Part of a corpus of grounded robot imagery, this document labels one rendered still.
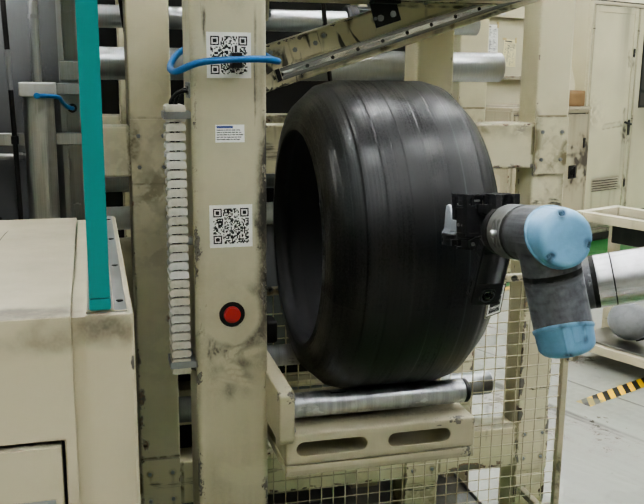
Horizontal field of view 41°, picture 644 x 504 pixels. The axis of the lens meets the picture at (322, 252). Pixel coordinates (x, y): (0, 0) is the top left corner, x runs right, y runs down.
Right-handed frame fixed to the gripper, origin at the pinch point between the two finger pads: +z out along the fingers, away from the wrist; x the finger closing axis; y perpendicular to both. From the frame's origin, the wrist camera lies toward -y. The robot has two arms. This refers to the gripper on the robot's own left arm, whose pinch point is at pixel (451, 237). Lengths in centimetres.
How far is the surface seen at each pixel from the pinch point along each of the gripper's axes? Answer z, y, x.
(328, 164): 9.0, 12.1, 17.6
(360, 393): 18.1, -29.0, 10.1
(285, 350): 46, -26, 18
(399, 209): 1.8, 4.6, 8.0
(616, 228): 252, -20, -198
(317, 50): 57, 37, 6
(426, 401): 17.7, -31.5, -2.4
